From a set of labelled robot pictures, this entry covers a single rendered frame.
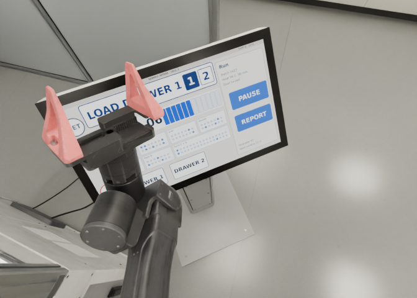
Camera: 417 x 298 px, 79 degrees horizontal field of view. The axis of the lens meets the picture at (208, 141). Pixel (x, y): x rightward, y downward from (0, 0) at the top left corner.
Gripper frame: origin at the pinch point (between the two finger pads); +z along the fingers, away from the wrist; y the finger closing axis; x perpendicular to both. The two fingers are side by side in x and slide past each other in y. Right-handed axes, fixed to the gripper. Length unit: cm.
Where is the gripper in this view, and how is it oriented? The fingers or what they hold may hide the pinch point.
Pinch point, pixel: (95, 81)
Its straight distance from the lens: 33.6
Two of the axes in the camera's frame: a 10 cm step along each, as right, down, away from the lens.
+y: -6.8, 4.5, -5.8
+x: -7.3, -4.1, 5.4
